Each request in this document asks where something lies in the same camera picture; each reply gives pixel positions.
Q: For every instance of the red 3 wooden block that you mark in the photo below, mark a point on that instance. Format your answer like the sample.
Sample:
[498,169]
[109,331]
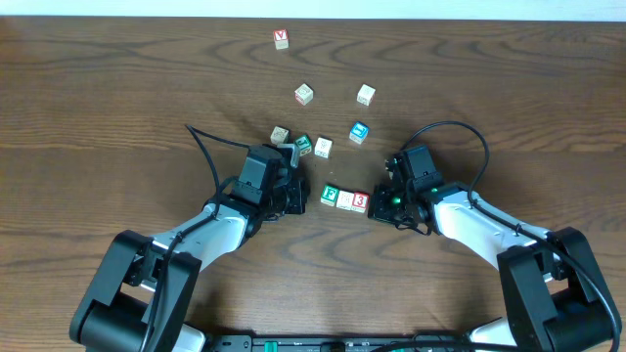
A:
[360,202]

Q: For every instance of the plain wooden block far right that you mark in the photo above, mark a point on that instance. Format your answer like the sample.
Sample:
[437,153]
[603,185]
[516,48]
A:
[366,94]

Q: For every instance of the wooden block apple picture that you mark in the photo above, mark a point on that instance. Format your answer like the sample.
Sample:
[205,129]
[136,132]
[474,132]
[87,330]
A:
[323,147]

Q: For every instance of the red U wooden block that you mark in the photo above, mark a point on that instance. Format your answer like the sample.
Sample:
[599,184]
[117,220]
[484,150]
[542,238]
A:
[304,94]

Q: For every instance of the green F wooden block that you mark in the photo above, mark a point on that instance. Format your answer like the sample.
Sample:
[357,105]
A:
[329,195]

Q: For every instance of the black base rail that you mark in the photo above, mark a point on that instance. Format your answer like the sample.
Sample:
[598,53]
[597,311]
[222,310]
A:
[359,343]

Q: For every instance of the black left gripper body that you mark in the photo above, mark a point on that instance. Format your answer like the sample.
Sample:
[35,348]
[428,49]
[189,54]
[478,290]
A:
[289,197]

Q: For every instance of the blue wooden block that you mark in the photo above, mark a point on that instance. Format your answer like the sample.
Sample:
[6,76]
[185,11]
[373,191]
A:
[359,132]

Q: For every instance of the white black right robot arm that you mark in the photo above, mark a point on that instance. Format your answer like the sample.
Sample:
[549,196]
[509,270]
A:
[555,295]

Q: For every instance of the plain yellowish wooden block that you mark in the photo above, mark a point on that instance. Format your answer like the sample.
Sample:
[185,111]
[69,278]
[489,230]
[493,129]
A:
[344,200]

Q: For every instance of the green J wooden block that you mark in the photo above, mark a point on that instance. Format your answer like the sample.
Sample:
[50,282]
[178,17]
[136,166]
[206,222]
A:
[304,144]

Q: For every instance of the red V wooden block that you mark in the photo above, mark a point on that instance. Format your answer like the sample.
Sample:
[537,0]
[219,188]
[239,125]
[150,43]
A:
[281,39]

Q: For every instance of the wooden block letter A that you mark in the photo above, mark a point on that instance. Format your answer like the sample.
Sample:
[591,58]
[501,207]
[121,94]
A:
[279,135]

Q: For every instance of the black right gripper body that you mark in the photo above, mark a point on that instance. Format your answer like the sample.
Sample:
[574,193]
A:
[392,206]

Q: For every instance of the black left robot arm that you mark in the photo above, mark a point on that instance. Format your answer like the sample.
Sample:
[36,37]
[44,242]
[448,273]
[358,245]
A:
[140,294]

